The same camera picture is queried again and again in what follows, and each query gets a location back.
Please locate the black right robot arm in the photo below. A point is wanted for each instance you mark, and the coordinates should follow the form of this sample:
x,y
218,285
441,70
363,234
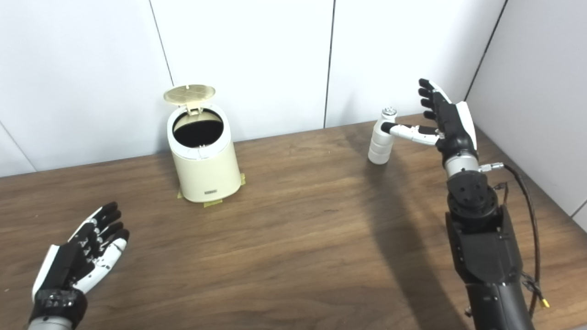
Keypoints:
x,y
486,256

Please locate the small white plastic bottle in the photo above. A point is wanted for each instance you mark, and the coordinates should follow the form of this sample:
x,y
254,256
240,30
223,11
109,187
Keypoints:
x,y
379,146

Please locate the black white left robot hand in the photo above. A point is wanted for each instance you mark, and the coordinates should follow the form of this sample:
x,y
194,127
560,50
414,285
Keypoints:
x,y
64,270

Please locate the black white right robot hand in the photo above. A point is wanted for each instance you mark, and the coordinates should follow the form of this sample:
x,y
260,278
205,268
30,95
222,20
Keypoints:
x,y
454,128

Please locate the round cream bin lid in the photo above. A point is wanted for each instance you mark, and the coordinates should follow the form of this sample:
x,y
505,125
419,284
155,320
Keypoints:
x,y
189,94

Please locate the cream-colored plastic bin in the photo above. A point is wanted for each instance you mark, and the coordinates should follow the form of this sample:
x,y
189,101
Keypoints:
x,y
206,169

